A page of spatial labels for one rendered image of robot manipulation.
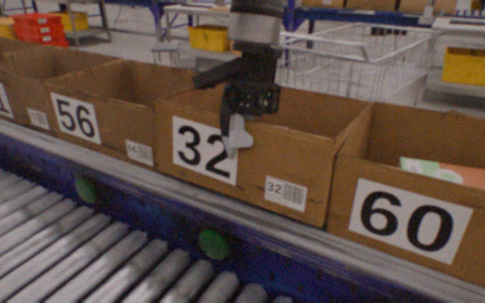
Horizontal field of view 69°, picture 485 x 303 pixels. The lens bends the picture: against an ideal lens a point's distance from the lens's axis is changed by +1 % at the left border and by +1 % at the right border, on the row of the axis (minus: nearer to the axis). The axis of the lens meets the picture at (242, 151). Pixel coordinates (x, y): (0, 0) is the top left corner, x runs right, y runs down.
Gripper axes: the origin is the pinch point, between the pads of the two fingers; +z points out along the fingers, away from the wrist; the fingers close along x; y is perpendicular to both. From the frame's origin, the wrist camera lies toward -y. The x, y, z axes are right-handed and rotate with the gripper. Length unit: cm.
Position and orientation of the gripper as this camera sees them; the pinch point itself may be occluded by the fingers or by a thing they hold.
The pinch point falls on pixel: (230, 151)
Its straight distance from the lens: 67.2
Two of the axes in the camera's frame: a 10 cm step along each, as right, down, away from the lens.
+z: -1.1, 9.5, 2.9
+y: 8.7, 2.4, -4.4
